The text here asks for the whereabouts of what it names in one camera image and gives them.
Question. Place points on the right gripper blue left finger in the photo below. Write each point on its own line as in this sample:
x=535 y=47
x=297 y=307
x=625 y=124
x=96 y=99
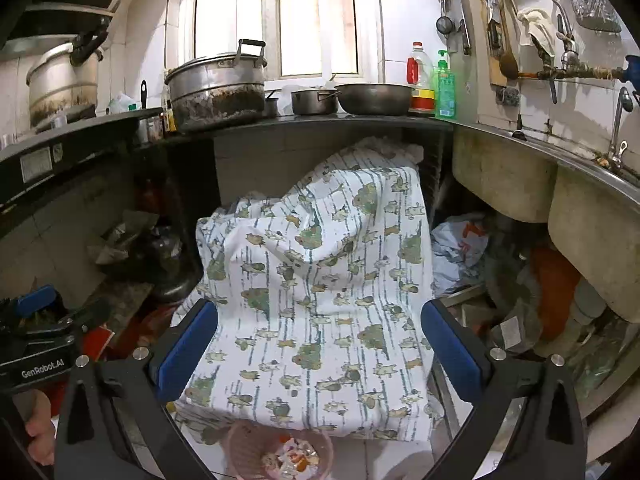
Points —
x=179 y=350

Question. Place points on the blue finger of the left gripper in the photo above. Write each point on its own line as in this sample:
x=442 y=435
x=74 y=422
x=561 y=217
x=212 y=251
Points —
x=34 y=301

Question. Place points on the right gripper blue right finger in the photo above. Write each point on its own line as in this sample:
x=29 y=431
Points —
x=459 y=351

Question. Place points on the pink plastic trash basket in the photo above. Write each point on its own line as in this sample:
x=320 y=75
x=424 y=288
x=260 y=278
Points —
x=259 y=452

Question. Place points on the left hand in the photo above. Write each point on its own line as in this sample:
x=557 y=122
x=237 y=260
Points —
x=35 y=408

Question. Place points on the dark metal pot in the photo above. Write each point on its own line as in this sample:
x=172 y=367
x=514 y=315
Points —
x=144 y=249

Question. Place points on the white plastic bag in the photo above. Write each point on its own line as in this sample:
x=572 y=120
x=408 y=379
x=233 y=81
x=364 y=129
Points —
x=458 y=248

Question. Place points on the cat print white cloth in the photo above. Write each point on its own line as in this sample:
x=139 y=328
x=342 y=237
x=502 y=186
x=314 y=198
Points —
x=319 y=294

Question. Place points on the concrete sink basin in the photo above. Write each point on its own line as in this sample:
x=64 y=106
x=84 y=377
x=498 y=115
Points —
x=592 y=215

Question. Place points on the large pot on stove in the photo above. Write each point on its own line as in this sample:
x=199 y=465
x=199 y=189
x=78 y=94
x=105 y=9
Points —
x=63 y=82

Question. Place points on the large aluminium steamer pot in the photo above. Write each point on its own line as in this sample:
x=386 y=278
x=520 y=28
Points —
x=222 y=89

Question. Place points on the green dish soap bottle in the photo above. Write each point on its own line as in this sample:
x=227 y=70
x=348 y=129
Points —
x=446 y=105

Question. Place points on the wide metal basin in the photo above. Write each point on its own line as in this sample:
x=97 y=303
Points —
x=371 y=99

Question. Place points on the small metal saucepan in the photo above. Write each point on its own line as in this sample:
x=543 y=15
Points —
x=312 y=102

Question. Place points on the cooking oil bottle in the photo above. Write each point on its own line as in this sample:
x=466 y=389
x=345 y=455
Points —
x=419 y=78

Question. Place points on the metal faucet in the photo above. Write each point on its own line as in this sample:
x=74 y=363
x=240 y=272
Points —
x=613 y=160

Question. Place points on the window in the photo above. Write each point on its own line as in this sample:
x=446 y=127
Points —
x=306 y=41

